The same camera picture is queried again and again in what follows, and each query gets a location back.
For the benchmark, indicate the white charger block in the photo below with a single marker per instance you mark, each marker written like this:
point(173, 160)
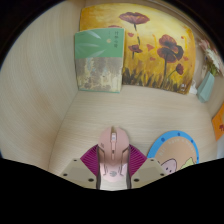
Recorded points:
point(193, 89)

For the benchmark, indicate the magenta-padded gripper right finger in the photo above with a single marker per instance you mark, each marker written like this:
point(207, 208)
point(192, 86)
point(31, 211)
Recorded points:
point(150, 170)

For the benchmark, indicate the orange book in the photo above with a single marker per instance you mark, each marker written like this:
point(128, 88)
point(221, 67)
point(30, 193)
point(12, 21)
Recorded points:
point(219, 121)

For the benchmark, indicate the pale teal faceted vase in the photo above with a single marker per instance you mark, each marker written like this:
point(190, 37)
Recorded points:
point(205, 87)

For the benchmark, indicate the yellow poppy flower painting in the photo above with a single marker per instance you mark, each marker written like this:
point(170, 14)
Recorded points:
point(156, 50)

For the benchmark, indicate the pink computer mouse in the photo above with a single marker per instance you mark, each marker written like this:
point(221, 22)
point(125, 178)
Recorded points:
point(113, 153)

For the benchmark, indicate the green and beige book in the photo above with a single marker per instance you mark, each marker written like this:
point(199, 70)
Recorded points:
point(98, 63)

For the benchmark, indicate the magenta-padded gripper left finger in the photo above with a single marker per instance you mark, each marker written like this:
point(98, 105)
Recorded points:
point(76, 170)

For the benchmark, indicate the round blue-rimmed cartoon mouse pad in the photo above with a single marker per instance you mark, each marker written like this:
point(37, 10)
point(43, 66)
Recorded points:
point(176, 148)

